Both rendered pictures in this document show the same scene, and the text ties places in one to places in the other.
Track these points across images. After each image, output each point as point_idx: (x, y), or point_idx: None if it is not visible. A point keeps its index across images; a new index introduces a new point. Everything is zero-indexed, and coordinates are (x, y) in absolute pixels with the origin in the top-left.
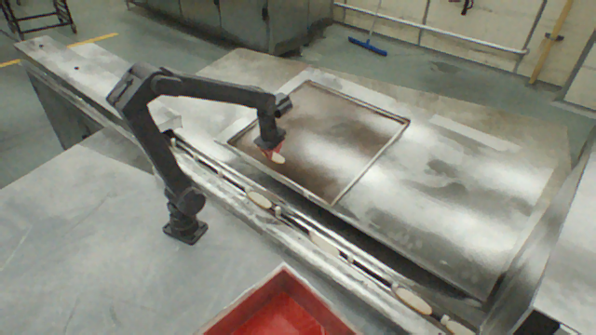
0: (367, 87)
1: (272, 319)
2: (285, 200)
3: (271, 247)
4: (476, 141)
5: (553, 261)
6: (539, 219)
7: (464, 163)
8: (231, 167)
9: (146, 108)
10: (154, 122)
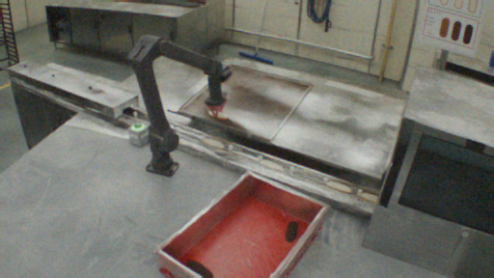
0: None
1: (245, 211)
2: None
3: (231, 173)
4: (357, 94)
5: (408, 103)
6: None
7: (353, 106)
8: None
9: (152, 63)
10: (153, 73)
